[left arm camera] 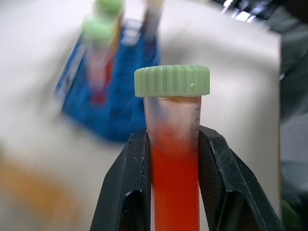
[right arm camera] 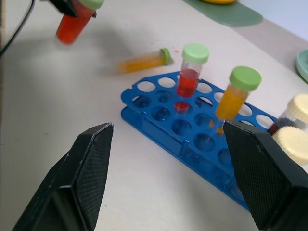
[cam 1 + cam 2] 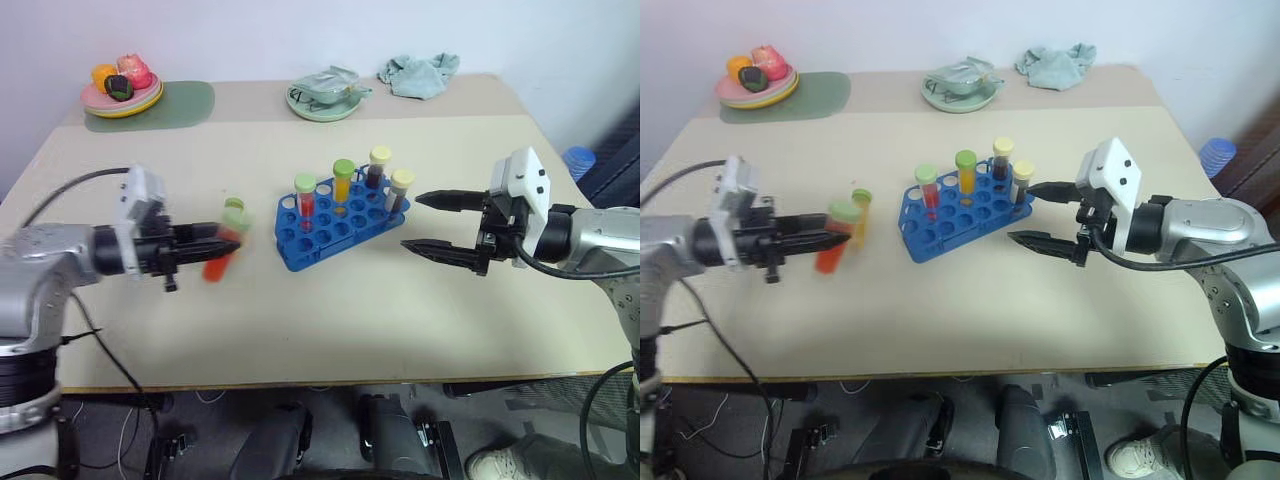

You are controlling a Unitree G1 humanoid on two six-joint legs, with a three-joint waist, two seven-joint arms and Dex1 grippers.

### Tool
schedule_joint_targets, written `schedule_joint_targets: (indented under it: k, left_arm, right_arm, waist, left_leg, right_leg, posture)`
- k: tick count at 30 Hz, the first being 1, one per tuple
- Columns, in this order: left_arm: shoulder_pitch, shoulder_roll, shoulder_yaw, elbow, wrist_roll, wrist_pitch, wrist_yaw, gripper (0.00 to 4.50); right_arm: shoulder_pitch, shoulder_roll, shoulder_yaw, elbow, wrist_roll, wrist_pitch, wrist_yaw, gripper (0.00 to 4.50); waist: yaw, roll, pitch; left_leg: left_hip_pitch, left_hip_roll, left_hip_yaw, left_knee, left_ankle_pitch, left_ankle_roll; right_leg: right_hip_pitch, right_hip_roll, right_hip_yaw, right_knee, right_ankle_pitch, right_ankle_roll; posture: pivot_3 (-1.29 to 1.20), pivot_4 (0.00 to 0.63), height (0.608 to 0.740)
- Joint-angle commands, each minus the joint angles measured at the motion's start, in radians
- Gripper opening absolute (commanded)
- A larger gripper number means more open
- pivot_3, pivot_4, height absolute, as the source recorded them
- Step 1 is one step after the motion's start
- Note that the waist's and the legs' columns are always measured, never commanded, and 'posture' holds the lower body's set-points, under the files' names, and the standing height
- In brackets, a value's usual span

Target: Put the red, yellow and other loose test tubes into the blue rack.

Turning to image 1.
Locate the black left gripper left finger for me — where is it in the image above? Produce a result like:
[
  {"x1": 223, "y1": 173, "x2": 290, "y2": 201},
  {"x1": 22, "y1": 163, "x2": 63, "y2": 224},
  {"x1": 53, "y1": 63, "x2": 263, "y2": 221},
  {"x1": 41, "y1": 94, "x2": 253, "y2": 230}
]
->
[{"x1": 89, "y1": 128, "x2": 154, "y2": 231}]

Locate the yellow liquid tube green cap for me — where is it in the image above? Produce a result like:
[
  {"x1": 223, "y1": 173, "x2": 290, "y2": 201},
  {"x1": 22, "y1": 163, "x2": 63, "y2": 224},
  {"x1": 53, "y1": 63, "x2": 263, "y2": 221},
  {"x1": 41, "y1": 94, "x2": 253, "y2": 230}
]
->
[{"x1": 93, "y1": 0, "x2": 125, "y2": 61}]

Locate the red liquid tube green cap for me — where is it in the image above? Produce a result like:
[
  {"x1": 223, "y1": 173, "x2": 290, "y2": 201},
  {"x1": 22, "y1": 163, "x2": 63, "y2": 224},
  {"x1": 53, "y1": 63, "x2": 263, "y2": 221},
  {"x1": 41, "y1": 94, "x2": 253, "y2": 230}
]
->
[
  {"x1": 81, "y1": 15, "x2": 116, "y2": 104},
  {"x1": 134, "y1": 64, "x2": 211, "y2": 231}
]

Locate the blue test tube rack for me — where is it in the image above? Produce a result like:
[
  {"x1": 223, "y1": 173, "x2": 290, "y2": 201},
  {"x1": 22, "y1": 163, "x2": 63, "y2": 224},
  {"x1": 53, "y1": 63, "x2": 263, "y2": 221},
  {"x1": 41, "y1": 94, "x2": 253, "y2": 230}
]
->
[{"x1": 54, "y1": 18, "x2": 162, "y2": 143}]

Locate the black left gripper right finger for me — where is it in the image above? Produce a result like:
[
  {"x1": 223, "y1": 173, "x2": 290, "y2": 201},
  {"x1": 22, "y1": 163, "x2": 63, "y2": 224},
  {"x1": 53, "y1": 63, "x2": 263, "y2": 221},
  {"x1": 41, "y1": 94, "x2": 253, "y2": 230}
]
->
[{"x1": 197, "y1": 125, "x2": 286, "y2": 231}]

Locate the dark liquid tube white cap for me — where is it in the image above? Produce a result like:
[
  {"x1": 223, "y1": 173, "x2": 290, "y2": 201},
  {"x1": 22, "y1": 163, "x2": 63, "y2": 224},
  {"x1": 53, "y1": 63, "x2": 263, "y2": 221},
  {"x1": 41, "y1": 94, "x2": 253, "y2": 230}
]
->
[{"x1": 141, "y1": 0, "x2": 166, "y2": 45}]

